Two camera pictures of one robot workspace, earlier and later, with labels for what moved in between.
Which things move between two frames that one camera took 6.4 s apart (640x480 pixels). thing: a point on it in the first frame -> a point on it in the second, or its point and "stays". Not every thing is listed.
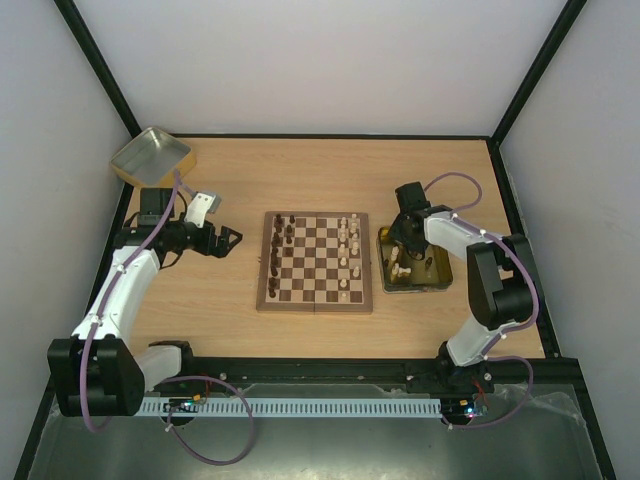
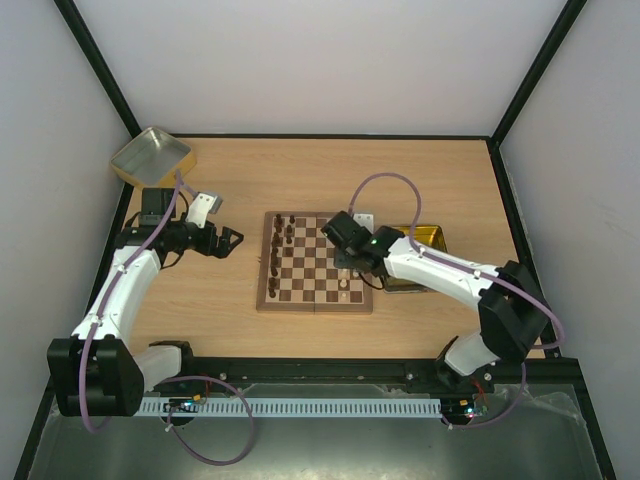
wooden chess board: x=315 y=262 stays
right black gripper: x=411 y=240 -> x=343 y=257
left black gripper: x=221 y=250 stays
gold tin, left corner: x=151 y=158 stays
